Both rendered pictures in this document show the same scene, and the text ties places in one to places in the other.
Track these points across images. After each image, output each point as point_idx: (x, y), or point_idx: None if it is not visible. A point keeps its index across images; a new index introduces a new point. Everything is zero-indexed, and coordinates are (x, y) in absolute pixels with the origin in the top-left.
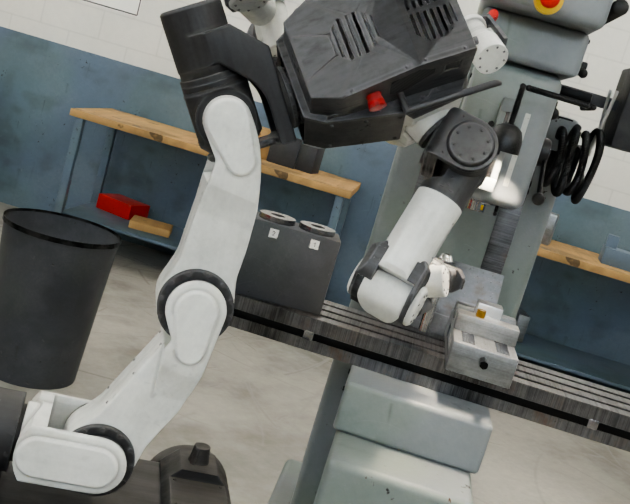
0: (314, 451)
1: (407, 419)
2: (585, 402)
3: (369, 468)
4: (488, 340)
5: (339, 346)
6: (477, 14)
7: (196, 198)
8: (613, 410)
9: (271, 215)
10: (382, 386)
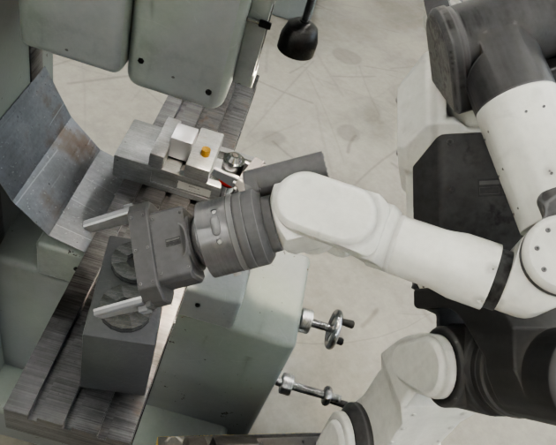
0: None
1: None
2: (239, 126)
3: (295, 316)
4: (220, 162)
5: (184, 293)
6: (459, 0)
7: (418, 421)
8: (242, 112)
9: (143, 316)
10: (232, 274)
